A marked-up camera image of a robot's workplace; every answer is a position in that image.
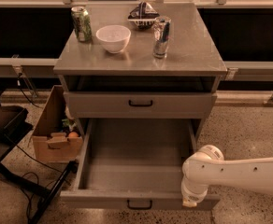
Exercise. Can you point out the white bowl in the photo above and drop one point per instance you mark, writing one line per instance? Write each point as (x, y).
(113, 38)

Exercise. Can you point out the cardboard box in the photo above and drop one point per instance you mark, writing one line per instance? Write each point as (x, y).
(51, 143)

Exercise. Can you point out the grey drawer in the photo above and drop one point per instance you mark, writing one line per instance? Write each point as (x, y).
(132, 164)
(139, 105)

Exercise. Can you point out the dark chip bag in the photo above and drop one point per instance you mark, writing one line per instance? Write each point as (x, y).
(143, 15)

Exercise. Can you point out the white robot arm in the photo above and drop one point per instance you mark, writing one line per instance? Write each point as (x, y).
(208, 167)

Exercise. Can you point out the silver blue energy drink can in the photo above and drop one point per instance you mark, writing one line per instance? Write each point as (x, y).
(161, 29)

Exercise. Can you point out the green soda can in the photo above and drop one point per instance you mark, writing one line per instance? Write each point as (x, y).
(82, 23)

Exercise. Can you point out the grey top drawer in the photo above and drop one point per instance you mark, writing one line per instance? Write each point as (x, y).
(139, 105)

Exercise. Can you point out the grey drawer cabinet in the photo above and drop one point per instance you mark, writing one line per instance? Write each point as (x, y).
(192, 63)

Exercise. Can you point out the black stand with tray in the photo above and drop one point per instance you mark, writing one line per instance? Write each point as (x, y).
(29, 188)

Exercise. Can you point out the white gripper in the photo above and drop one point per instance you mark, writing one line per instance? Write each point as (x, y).
(192, 197)

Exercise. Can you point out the orange fruit in box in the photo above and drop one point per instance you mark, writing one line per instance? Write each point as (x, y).
(73, 134)

